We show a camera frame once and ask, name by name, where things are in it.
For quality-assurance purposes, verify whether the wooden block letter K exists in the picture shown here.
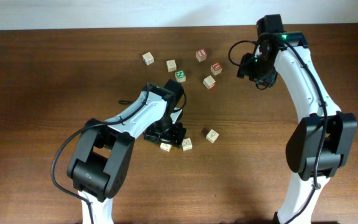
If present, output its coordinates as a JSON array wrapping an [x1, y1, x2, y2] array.
[[142, 52, 155, 65]]

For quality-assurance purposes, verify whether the wooden block red I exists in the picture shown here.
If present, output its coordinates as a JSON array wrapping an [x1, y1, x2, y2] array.
[[196, 49, 208, 62]]

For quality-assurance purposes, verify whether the plain wooden block centre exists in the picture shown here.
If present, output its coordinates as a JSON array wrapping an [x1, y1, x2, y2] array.
[[166, 60, 177, 72]]

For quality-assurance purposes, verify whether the wooden block green N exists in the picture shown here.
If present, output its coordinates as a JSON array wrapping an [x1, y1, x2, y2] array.
[[175, 70, 186, 83]]

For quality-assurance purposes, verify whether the wooden block number five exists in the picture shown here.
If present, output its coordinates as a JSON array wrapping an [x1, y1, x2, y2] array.
[[160, 142, 172, 152]]

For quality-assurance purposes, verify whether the wooden block pineapple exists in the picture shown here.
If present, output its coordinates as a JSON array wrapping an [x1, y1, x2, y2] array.
[[181, 138, 193, 151]]

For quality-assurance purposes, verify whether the wooden block red U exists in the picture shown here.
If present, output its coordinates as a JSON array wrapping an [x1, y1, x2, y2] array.
[[211, 62, 223, 76]]

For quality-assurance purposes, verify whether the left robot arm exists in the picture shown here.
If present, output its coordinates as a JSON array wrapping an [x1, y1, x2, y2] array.
[[67, 80, 186, 223]]

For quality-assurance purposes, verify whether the wooden block blue D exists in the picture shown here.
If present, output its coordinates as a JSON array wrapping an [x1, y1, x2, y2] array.
[[206, 129, 219, 144]]

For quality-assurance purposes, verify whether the wooden block red edge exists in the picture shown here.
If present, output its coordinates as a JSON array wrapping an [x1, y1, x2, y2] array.
[[203, 75, 216, 89]]

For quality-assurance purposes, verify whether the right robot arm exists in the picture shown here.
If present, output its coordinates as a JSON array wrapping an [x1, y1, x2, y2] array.
[[237, 14, 357, 223]]

